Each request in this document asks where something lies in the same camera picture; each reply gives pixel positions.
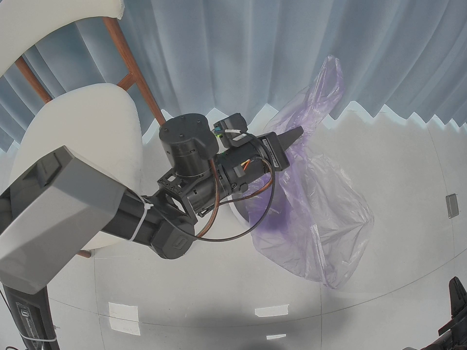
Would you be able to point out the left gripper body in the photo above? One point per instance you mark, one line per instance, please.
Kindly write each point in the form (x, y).
(251, 162)

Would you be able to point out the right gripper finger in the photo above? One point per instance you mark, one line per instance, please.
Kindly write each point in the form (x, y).
(460, 299)

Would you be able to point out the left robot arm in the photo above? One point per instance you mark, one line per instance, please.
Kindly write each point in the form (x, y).
(65, 202)

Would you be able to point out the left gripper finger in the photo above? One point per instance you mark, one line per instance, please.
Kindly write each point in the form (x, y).
(290, 139)

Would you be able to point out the white trash bin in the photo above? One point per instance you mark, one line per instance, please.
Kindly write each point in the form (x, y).
(237, 213)

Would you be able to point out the purple plastic bag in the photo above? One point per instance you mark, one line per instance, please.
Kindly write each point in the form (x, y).
(328, 213)

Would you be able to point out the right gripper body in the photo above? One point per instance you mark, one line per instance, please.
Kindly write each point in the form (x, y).
(458, 335)

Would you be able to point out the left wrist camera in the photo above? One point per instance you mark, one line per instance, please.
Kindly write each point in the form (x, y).
(233, 122)

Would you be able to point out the white cushioned wooden chair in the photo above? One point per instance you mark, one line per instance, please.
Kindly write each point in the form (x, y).
(91, 122)

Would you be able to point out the blue-grey curtain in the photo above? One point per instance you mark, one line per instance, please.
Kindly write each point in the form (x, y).
(255, 31)

